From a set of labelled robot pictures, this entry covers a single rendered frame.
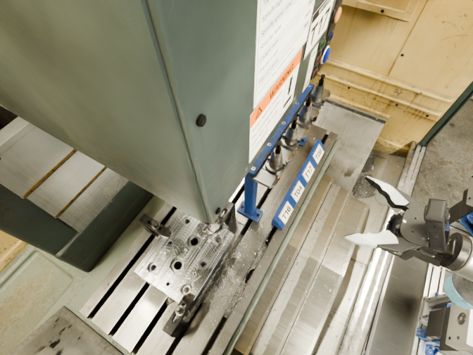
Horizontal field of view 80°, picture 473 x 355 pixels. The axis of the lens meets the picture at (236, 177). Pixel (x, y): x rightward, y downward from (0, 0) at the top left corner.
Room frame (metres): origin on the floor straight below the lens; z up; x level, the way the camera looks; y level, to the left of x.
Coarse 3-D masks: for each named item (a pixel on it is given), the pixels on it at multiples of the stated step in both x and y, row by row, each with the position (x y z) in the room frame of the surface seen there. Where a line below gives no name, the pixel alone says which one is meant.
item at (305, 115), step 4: (304, 104) 0.67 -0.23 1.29; (304, 108) 0.67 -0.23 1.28; (308, 108) 0.66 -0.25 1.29; (300, 112) 0.68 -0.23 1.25; (304, 112) 0.66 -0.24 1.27; (308, 112) 0.66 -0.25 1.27; (300, 116) 0.67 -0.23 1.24; (304, 116) 0.66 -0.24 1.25; (308, 116) 0.66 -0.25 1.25; (300, 120) 0.66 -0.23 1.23; (304, 120) 0.65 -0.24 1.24; (308, 120) 0.66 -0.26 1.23
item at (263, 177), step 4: (260, 168) 0.48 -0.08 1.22; (260, 172) 0.47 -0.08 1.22; (264, 172) 0.47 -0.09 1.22; (268, 172) 0.47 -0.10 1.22; (256, 176) 0.45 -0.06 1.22; (260, 176) 0.45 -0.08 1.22; (264, 176) 0.45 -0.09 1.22; (268, 176) 0.45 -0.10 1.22; (272, 176) 0.45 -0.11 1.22; (276, 176) 0.45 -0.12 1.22; (256, 180) 0.44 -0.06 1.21; (260, 180) 0.44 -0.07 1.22; (264, 180) 0.44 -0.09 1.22; (268, 180) 0.44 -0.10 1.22; (272, 180) 0.43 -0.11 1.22; (276, 180) 0.43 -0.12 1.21; (260, 184) 0.43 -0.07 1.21; (264, 184) 0.42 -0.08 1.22; (268, 184) 0.42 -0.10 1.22; (272, 184) 0.42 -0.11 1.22; (276, 184) 0.42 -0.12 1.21
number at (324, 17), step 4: (332, 0) 0.46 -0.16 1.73; (328, 8) 0.45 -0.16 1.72; (324, 12) 0.43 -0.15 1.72; (328, 12) 0.45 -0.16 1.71; (320, 16) 0.42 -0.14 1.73; (324, 16) 0.44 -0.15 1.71; (328, 16) 0.46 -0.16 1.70; (320, 20) 0.42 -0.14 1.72; (324, 20) 0.44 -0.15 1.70; (320, 24) 0.43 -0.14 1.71; (324, 24) 0.45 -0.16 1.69; (320, 28) 0.43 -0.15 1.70; (324, 28) 0.45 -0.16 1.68; (316, 32) 0.42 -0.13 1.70; (320, 32) 0.44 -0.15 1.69; (316, 36) 0.42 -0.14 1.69
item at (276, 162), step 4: (272, 152) 0.49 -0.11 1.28; (280, 152) 0.48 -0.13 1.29; (272, 156) 0.48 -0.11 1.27; (276, 156) 0.48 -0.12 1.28; (280, 156) 0.48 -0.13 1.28; (272, 160) 0.48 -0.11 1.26; (276, 160) 0.47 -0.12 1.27; (280, 160) 0.48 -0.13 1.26; (272, 164) 0.48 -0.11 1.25; (276, 164) 0.47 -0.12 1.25; (280, 164) 0.47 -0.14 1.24; (272, 168) 0.47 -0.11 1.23; (276, 168) 0.47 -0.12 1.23
